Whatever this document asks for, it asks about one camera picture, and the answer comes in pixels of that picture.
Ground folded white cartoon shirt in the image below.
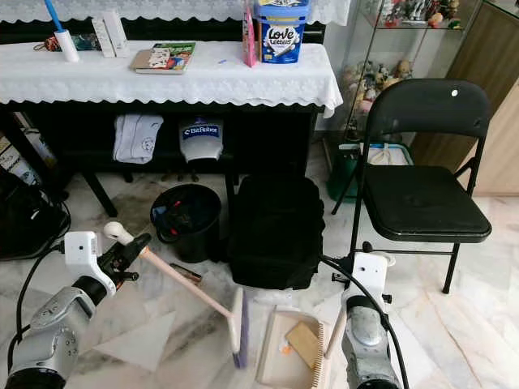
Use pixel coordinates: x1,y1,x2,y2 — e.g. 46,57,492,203
114,113,165,165

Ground pink box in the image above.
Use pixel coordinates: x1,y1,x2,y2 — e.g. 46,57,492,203
242,0,256,68

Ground beige dustpan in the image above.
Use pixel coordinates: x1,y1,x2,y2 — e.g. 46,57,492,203
255,301,350,389

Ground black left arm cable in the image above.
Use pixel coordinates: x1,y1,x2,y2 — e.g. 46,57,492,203
8,243,67,374

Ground black equipment bag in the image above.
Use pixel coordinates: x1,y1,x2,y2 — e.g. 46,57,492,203
0,169,72,260

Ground pink plush toy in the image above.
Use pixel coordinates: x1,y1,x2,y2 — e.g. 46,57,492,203
353,85,374,114

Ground white printed box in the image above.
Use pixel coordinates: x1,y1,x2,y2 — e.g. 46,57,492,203
0,138,27,181

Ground white bag with rope handles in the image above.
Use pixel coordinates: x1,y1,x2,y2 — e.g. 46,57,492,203
361,143,413,167

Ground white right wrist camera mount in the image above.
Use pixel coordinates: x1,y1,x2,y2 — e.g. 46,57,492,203
350,251,394,305

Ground green plastic bin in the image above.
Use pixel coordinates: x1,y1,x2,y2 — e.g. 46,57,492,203
327,142,413,201

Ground beige handle broom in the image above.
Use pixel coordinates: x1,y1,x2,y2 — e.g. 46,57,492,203
103,220,251,370

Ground glass display cabinet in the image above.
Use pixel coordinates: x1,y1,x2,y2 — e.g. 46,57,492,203
337,0,487,155

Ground tall white box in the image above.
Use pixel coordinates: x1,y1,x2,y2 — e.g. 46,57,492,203
104,11,128,58
91,16,116,59

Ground blue Love Letters tub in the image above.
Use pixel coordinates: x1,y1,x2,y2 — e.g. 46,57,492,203
254,0,311,65

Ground brown cardboard piece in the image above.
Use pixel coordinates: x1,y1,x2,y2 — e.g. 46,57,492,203
285,322,323,370

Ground green cover book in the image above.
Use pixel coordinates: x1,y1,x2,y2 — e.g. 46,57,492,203
130,42,197,75

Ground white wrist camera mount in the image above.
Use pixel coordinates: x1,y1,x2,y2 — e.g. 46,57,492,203
63,231,118,297
350,251,394,305

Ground white lace-edged tablecloth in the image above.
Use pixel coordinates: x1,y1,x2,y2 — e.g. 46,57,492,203
0,41,344,118

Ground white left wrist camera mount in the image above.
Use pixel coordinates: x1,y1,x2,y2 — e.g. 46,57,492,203
63,231,118,297

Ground brown wooden cabinet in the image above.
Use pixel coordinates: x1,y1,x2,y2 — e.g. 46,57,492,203
410,0,519,195

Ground black waste bin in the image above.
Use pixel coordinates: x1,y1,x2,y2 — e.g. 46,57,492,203
151,184,221,263

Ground white lace runner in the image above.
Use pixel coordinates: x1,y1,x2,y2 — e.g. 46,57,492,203
0,0,351,25

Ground black folding chair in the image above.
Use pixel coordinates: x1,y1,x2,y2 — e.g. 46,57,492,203
331,79,494,294

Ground black backpack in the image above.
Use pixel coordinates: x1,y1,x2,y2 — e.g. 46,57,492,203
227,174,325,290

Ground blue handle lint roller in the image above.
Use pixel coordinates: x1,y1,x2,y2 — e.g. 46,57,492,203
45,0,80,63

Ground white BitRobot shirt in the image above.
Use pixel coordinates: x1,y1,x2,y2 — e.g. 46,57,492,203
180,118,224,163

